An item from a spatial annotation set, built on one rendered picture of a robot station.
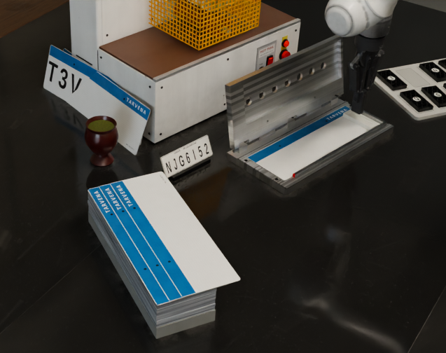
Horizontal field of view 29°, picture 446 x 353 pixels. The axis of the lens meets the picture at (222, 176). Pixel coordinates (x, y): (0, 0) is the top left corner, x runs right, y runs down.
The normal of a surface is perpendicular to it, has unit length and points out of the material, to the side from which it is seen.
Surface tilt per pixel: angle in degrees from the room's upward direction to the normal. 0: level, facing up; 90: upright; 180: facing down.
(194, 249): 0
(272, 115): 79
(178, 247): 0
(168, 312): 90
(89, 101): 69
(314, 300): 0
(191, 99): 90
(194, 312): 90
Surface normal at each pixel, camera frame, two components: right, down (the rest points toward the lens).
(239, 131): 0.70, 0.29
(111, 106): -0.69, 0.04
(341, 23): -0.62, 0.51
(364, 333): 0.06, -0.81
